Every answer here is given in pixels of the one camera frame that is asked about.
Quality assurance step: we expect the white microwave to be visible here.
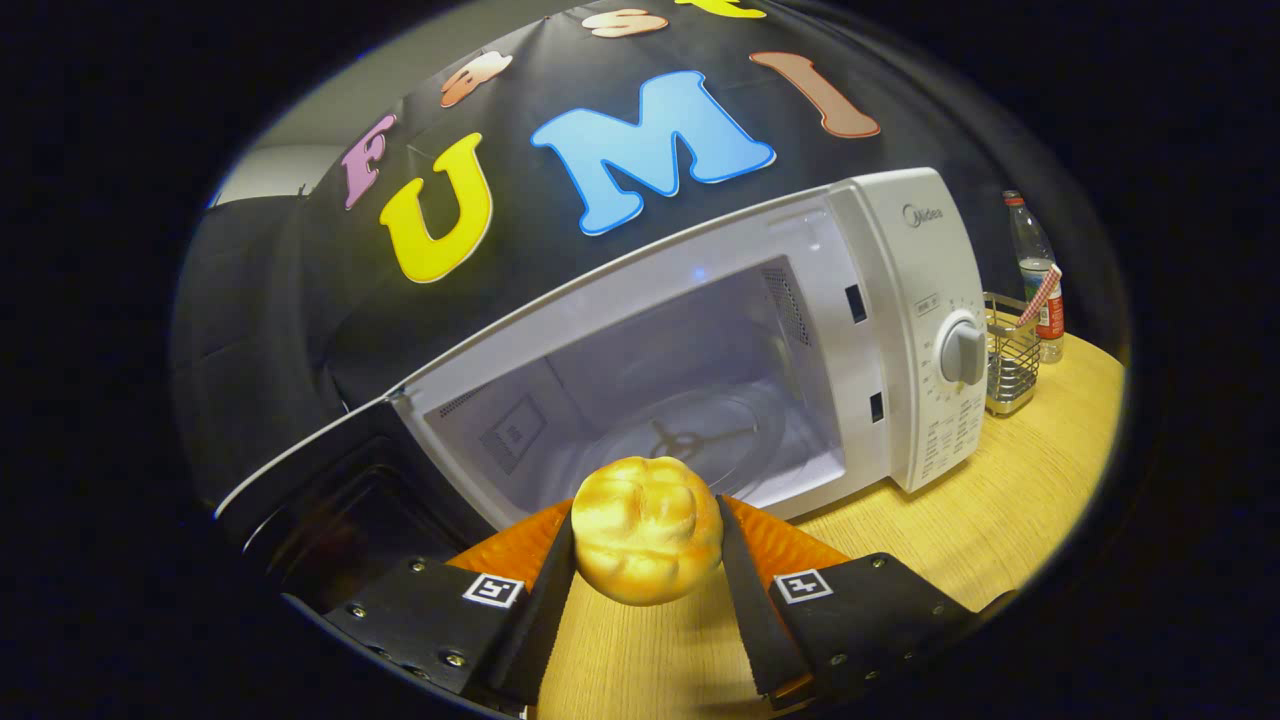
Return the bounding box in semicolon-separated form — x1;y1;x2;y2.
213;167;991;591

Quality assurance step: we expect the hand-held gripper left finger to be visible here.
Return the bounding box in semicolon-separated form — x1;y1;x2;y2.
325;500;578;713

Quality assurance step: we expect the golden bread bun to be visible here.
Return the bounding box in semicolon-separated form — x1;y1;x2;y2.
570;456;725;607

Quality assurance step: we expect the clear bottle with red label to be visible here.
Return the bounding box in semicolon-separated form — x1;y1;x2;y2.
1003;190;1066;364

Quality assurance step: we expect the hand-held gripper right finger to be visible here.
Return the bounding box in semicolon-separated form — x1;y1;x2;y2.
714;494;986;711

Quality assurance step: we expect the red checked straw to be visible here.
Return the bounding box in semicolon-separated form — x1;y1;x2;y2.
1016;263;1063;328

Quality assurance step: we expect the metal wire basket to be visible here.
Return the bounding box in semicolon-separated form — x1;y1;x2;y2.
983;291;1043;417

